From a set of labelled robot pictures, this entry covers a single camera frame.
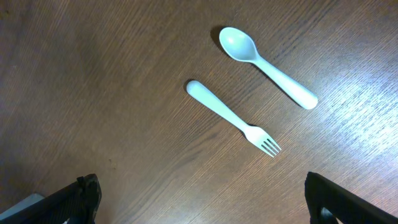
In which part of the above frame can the white plastic spoon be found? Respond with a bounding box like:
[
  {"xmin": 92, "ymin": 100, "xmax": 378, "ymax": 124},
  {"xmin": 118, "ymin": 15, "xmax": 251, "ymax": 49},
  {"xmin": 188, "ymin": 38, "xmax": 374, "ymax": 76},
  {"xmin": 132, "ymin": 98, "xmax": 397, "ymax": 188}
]
[{"xmin": 219, "ymin": 27, "xmax": 318, "ymax": 110}]

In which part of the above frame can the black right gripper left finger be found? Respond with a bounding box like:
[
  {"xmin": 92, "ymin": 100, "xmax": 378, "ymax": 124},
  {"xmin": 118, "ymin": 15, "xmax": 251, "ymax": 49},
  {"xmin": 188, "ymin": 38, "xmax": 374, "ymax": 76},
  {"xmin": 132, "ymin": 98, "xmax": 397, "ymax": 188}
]
[{"xmin": 1, "ymin": 174, "xmax": 102, "ymax": 224}]

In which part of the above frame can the white plastic fork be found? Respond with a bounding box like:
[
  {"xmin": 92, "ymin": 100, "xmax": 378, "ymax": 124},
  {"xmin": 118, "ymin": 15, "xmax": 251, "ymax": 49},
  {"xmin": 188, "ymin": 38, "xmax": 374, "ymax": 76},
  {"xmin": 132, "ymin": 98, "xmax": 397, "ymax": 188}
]
[{"xmin": 186, "ymin": 80, "xmax": 281, "ymax": 157}]

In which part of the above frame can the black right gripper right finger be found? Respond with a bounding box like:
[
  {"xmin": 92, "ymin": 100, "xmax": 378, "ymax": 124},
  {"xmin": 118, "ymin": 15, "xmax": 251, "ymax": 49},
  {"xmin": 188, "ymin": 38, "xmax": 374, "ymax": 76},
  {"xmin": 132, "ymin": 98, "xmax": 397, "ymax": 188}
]
[{"xmin": 305, "ymin": 172, "xmax": 397, "ymax": 224}]

